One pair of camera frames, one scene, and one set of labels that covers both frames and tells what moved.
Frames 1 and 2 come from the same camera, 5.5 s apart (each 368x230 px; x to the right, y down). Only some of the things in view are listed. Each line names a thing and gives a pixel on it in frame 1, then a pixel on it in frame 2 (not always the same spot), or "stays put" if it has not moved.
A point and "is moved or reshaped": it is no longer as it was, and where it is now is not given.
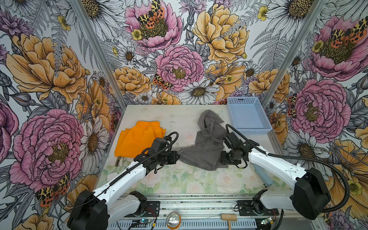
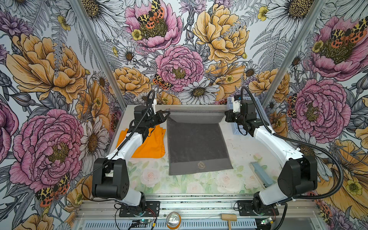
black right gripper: x=224 y=160 -> x=229 y=113
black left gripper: x=173 y=154 -> x=162 y=118
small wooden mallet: x=229 y=217 stays put
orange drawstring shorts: x=131 y=143 stays put
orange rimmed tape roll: x=173 y=220 stays put
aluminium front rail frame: x=204 y=212 stays put
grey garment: x=206 y=153 is moved or reshaped
